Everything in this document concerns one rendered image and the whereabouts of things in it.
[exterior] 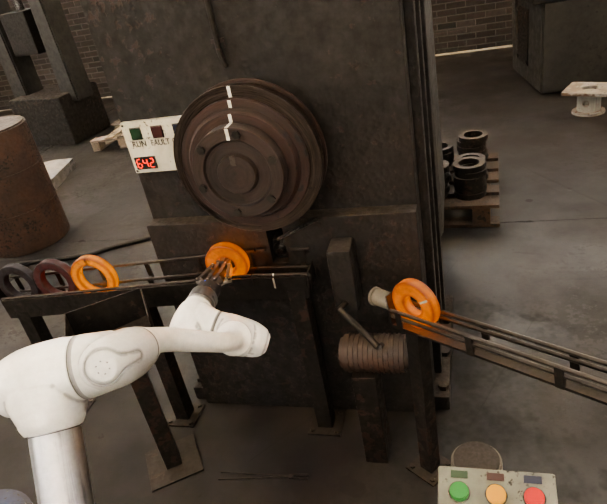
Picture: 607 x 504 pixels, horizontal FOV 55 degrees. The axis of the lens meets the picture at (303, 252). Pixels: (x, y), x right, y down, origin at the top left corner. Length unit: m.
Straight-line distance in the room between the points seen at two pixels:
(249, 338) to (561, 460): 1.16
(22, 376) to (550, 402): 1.84
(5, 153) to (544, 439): 3.64
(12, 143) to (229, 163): 2.90
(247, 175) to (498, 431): 1.31
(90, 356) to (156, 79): 1.06
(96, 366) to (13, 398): 0.19
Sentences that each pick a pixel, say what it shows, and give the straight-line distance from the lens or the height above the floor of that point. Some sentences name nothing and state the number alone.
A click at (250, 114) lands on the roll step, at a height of 1.27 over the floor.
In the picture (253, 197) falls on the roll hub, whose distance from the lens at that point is 1.73.
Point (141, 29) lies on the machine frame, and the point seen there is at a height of 1.51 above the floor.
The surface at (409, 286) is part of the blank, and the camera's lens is 1.67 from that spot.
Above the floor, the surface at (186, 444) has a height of 0.01.
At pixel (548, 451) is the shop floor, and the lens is 2.27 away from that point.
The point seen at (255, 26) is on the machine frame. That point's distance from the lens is 1.81.
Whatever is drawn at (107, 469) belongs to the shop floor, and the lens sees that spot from 2.55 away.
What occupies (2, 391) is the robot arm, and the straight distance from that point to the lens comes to 1.30.
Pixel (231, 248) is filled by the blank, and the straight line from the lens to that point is 1.96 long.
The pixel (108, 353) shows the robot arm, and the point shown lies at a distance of 1.16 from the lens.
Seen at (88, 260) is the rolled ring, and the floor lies 0.78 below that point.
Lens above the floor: 1.70
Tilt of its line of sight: 29 degrees down
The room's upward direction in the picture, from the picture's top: 12 degrees counter-clockwise
